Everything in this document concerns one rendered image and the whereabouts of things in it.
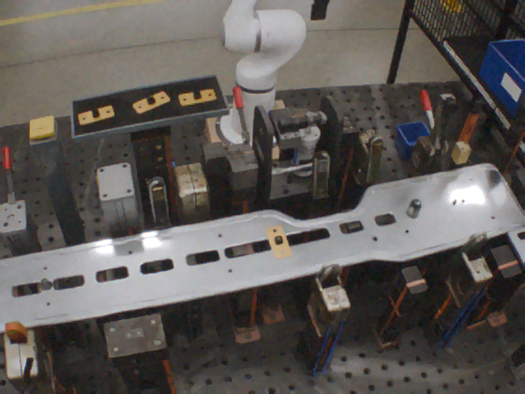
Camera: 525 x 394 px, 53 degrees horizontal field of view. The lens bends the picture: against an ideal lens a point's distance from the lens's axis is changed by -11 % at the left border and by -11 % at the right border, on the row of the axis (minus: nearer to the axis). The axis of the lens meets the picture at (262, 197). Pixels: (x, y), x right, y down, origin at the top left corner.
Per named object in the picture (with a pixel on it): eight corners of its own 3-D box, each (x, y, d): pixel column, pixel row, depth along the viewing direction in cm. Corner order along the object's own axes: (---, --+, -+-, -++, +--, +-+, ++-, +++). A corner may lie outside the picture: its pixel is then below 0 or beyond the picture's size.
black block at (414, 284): (378, 356, 144) (409, 304, 121) (365, 323, 150) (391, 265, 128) (405, 348, 146) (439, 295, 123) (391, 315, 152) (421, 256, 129)
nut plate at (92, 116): (81, 126, 126) (80, 122, 125) (78, 115, 129) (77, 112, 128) (114, 116, 129) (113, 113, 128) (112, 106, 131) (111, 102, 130)
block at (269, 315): (264, 325, 149) (273, 265, 126) (251, 283, 156) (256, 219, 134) (284, 320, 150) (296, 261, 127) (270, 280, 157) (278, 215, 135)
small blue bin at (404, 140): (402, 164, 188) (408, 145, 181) (390, 143, 194) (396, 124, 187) (428, 159, 190) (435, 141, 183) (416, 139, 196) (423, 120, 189)
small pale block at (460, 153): (426, 234, 170) (461, 151, 142) (421, 225, 172) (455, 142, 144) (435, 232, 171) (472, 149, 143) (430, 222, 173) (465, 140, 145)
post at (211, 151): (208, 257, 161) (205, 158, 130) (204, 243, 164) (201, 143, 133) (226, 254, 162) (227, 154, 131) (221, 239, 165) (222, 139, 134)
